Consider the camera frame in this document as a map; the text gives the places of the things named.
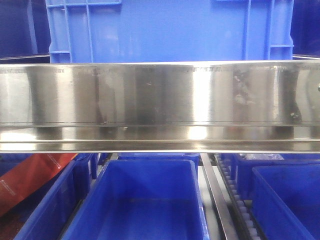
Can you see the stainless steel shelf beam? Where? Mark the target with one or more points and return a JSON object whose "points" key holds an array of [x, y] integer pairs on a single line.
{"points": [[206, 107]]}

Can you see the grey metal divider rail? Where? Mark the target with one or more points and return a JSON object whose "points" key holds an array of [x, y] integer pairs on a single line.
{"points": [[227, 229]]}

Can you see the dark blue crate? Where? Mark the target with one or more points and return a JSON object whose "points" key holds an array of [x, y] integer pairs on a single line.
{"points": [[24, 28], [305, 27]]}

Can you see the large light blue crate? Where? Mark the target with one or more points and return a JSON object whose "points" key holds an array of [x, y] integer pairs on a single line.
{"points": [[123, 31]]}

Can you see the dark blue crate upper left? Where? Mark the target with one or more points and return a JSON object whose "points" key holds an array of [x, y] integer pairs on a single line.
{"points": [[24, 28]]}

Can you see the red plastic bag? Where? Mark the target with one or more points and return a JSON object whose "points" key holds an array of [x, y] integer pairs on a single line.
{"points": [[30, 175]]}

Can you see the roller conveyor track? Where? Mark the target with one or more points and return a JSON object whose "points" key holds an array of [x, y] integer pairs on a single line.
{"points": [[245, 223]]}

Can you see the left blue bin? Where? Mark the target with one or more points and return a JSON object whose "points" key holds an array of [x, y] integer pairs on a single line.
{"points": [[44, 214]]}

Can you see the rear right blue bin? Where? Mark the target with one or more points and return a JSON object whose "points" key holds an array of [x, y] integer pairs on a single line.
{"points": [[239, 166]]}

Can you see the dark blue crate upper right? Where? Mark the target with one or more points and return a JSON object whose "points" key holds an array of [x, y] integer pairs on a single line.
{"points": [[305, 27]]}

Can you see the blue bin on shelf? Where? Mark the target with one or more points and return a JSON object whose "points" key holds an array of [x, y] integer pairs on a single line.
{"points": [[142, 200]]}

